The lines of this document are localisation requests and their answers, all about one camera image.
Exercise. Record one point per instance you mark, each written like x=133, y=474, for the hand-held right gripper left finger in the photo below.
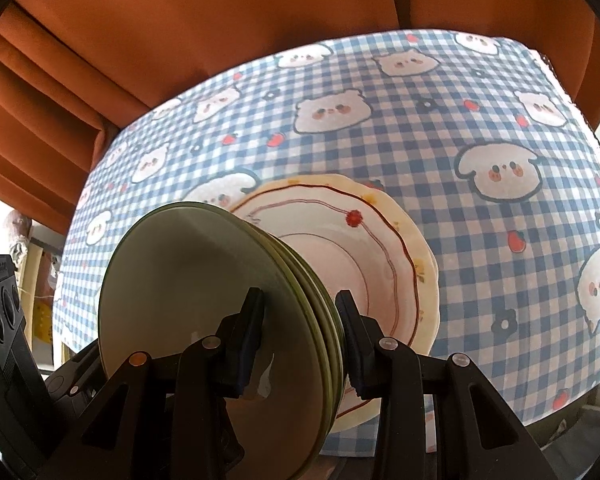
x=252, y=340

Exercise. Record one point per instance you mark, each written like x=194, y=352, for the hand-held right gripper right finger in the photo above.
x=347, y=350

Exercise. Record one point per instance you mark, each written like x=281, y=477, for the large scalloped yellow floral plate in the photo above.
x=436, y=305

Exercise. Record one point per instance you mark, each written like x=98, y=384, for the small red-rimmed floral plate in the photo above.
x=330, y=250

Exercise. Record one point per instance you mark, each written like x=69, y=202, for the deep yellow floral plate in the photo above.
x=420, y=270

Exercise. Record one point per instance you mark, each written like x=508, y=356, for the pale wrapped bundle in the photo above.
x=17, y=225

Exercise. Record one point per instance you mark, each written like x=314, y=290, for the blue checked cartoon tablecloth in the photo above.
x=405, y=135

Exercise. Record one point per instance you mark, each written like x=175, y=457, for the orange curtain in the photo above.
x=180, y=35

